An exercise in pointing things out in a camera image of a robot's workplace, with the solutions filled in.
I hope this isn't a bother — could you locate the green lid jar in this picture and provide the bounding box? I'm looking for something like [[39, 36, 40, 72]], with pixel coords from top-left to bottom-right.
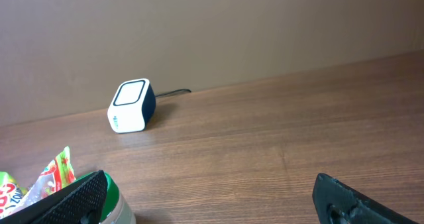
[[78, 172, 136, 224]]

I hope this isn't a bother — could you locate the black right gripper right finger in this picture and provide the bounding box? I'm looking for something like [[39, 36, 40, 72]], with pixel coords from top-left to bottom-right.
[[312, 173, 417, 224]]

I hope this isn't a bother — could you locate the green Haribo candy bag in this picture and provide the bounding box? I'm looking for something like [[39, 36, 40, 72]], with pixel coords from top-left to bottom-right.
[[1, 146, 76, 219]]

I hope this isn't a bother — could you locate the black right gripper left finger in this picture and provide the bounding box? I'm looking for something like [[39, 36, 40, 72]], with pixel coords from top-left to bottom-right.
[[1, 170, 107, 224]]

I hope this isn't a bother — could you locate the black scanner cable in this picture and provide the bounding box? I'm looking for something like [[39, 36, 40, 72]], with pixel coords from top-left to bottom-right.
[[154, 88, 192, 98]]

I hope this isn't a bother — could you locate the white barcode scanner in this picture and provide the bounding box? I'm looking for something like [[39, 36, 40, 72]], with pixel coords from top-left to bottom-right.
[[107, 78, 156, 134]]

